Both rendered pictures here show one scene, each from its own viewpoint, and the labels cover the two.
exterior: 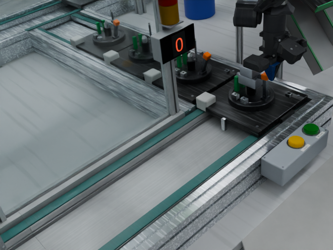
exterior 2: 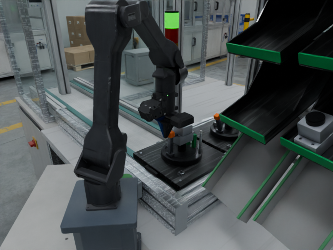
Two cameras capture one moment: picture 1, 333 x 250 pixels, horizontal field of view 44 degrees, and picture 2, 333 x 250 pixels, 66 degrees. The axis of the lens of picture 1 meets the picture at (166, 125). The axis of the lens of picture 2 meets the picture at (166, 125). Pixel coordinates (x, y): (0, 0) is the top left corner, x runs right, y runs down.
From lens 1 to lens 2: 143 cm
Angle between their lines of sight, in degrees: 73
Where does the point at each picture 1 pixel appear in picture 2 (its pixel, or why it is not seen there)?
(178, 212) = (83, 126)
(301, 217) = (71, 189)
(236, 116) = (158, 146)
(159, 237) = (70, 121)
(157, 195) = not seen: hidden behind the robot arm
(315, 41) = (251, 176)
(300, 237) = (55, 185)
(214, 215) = not seen: hidden behind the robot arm
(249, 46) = not seen: outside the picture
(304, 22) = (268, 153)
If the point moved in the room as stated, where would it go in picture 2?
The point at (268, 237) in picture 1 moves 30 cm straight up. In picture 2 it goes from (65, 173) to (50, 98)
